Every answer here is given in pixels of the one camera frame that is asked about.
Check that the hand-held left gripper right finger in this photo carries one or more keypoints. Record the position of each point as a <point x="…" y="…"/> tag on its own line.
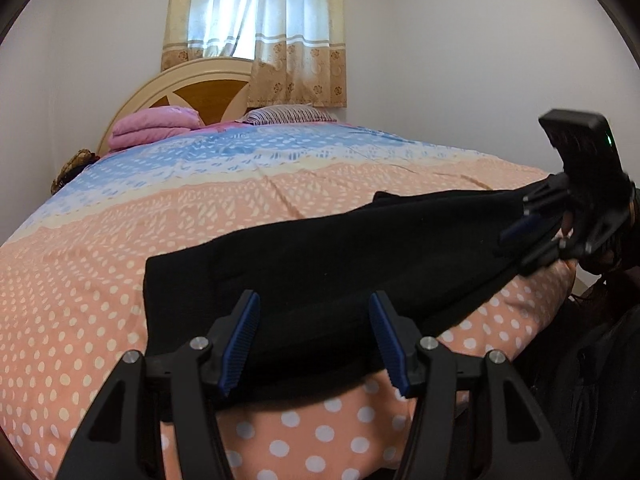
<point x="392" y="345"/>

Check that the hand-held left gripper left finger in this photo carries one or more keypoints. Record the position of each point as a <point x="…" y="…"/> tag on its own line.
<point x="240" y="345"/>

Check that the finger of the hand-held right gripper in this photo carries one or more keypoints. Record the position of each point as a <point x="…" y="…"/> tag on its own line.
<point x="562" y="250"/>
<point x="522" y="227"/>

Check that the black pants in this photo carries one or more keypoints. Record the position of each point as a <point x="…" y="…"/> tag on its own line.
<point x="325" y="260"/>

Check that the person's dark clothing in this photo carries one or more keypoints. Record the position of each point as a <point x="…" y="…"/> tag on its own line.
<point x="600" y="360"/>

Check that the polka dot bedspread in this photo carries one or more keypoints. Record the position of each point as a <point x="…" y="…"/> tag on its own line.
<point x="150" y="200"/>

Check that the striped pillow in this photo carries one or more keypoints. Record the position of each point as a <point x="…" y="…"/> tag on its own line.
<point x="290" y="114"/>

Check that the folded pink blanket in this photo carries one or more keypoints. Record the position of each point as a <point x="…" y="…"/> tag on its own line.
<point x="150" y="125"/>

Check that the brown woven object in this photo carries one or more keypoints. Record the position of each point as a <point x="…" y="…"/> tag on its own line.
<point x="75" y="165"/>

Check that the cream wooden headboard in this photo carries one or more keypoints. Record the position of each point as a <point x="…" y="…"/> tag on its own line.
<point x="200" y="90"/>

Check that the beige patterned curtain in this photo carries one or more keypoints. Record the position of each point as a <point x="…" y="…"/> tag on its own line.
<point x="300" y="70"/>

